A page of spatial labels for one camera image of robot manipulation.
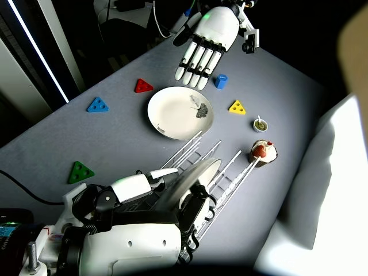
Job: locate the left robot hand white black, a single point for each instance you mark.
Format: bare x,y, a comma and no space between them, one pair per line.
218,28

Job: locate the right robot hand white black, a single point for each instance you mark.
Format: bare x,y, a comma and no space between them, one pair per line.
129,247

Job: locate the white ceramic plate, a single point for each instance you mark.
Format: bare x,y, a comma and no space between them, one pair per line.
175,112
184,184

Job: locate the blue hexagonal prism block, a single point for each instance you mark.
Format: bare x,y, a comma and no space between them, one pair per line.
220,82

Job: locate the yellow triangle block three holes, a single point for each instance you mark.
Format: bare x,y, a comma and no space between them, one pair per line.
237,108

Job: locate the green triangle block three holes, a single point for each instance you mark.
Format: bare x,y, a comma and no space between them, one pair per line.
80,174

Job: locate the red triangle block three holes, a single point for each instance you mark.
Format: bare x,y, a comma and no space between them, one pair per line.
143,86

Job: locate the black office chair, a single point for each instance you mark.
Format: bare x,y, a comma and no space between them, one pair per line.
123,31

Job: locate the small white spoon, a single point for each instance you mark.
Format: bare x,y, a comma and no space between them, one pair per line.
259,119

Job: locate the small cup green sauce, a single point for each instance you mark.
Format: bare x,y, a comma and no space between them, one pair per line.
260,128

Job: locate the toy cream dessert brown cup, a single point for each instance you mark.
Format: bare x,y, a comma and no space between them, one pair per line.
266,155

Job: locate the beige blurry object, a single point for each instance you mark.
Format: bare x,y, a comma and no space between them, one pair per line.
356,51

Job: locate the blue triangle block three holes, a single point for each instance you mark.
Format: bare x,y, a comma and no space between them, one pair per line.
97,105

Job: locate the white pillar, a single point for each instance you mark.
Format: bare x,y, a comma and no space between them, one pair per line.
61,43

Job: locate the white LED light strip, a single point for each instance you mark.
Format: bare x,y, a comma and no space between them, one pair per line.
38,51

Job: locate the white cloth sheet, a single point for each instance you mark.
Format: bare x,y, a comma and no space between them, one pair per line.
345,172

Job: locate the white cabinet panel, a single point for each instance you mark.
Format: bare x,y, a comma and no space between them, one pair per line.
20,86

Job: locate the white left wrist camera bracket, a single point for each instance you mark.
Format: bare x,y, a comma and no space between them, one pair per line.
248,43

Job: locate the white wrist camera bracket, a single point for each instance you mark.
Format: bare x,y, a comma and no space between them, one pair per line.
248,43
69,197

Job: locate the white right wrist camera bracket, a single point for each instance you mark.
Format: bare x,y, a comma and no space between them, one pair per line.
69,197

